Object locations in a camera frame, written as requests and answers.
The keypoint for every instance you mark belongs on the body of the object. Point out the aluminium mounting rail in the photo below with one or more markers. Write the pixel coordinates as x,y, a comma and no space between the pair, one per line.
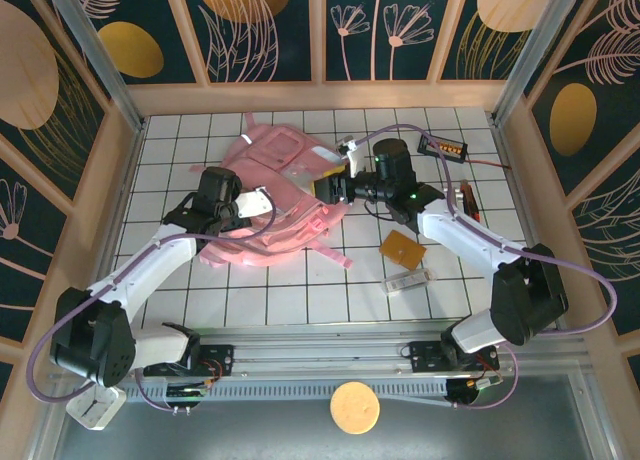
320,352

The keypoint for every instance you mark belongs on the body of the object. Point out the round yellow cork disc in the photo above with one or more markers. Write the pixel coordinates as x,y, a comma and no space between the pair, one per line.
355,407

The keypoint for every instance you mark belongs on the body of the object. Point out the white alarm clock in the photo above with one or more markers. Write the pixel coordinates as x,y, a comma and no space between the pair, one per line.
95,410

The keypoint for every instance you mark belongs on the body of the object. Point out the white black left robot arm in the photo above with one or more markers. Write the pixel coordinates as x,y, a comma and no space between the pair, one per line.
145,265

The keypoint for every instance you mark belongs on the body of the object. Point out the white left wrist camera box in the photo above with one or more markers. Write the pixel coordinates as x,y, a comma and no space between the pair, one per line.
252,204

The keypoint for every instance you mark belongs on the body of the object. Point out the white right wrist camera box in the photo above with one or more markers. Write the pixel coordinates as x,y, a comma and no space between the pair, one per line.
352,155

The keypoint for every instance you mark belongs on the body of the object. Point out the aluminium frame post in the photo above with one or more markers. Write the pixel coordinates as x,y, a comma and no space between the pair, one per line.
100,60
530,55

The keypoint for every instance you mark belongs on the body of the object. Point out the black charger board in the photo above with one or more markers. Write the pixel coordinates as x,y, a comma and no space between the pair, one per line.
442,147

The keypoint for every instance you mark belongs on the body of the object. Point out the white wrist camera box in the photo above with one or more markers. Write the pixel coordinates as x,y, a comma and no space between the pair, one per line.
252,204
352,155

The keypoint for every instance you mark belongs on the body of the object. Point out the silver metal block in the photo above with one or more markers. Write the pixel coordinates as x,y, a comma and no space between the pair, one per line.
457,192

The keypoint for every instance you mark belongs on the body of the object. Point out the pink backpack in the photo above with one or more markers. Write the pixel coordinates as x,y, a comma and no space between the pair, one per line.
270,150

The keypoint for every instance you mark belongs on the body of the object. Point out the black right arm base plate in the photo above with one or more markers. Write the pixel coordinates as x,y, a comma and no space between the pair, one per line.
425,355

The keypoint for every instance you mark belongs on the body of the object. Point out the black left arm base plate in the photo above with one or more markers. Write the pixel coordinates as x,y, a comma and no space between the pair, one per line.
220,357

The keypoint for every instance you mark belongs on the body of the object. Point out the clear plastic box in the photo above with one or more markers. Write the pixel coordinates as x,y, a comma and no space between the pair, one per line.
407,280

